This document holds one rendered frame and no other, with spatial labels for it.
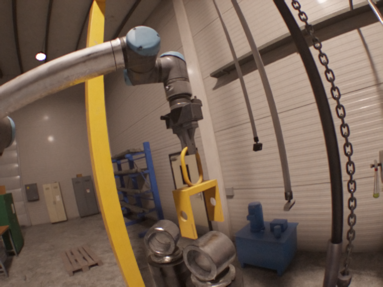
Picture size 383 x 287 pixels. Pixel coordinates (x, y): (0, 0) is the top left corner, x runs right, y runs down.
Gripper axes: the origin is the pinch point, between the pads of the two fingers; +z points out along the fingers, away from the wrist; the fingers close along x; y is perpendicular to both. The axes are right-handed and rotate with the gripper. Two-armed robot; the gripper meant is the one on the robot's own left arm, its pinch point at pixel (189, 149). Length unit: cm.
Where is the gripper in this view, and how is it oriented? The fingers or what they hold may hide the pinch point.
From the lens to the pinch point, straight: 59.6
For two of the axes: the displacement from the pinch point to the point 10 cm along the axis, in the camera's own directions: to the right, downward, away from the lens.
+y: -6.8, 0.8, -7.3
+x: 7.1, -1.9, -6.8
